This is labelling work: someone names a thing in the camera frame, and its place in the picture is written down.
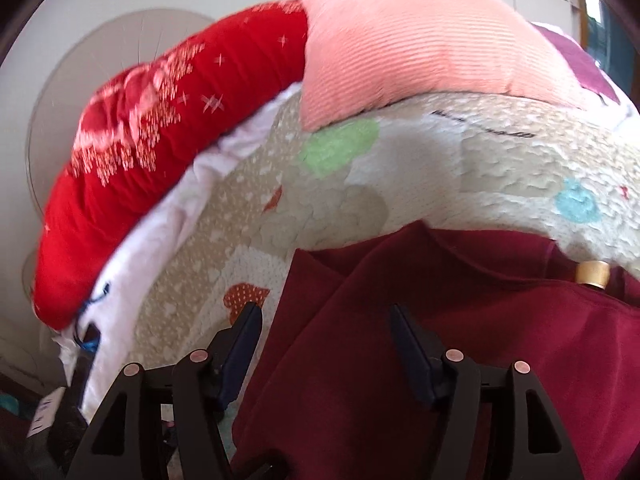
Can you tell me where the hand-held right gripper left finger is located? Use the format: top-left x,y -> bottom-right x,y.
65,302 -> 264,480

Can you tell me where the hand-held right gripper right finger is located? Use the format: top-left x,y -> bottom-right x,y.
389,303 -> 585,480

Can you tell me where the dark red knit garment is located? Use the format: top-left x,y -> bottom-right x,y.
231,223 -> 640,480

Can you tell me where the white bed sheet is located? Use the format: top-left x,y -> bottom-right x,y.
59,82 -> 303,421

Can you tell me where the patterned quilted bedspread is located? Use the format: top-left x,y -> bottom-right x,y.
132,91 -> 640,376

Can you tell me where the red embroidered pillow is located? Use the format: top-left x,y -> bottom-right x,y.
32,0 -> 311,332

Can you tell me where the pink ribbed pillow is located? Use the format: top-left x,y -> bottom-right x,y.
299,0 -> 586,132

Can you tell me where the beige round headboard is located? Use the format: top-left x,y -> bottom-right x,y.
20,9 -> 216,281

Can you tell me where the magenta pillow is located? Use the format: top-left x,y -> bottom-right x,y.
530,22 -> 626,111

